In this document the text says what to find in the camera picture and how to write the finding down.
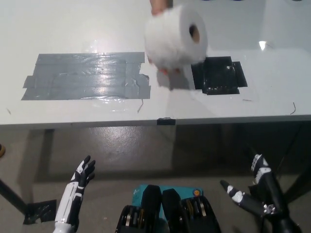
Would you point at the clear plastic film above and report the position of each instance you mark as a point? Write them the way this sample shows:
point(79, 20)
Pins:
point(114, 106)

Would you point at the robot body block black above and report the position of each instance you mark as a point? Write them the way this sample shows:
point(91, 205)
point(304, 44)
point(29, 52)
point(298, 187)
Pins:
point(148, 213)
point(184, 216)

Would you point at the brown wooden object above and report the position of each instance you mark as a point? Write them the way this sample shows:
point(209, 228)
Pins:
point(2, 150)

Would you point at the white toilet paper roll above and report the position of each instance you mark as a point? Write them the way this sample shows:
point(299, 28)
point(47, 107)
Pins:
point(170, 36)

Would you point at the robot left body block black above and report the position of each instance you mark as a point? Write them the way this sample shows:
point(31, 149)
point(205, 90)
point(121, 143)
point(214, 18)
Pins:
point(148, 213)

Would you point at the grey duct tape patch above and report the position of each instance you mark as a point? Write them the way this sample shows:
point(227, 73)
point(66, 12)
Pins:
point(85, 77)

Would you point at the black stand pole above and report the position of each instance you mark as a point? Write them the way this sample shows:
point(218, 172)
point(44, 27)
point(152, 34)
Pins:
point(301, 183)
point(12, 196)

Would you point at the robot right body block black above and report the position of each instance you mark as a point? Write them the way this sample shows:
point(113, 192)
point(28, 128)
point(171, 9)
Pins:
point(184, 216)

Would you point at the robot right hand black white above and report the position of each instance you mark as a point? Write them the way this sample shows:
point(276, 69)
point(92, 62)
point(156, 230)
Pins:
point(272, 191)

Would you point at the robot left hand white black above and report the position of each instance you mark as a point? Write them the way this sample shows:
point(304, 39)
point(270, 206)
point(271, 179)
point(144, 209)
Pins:
point(73, 194)

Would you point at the person's bare hand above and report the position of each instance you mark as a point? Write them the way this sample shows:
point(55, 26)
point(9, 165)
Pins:
point(160, 6)

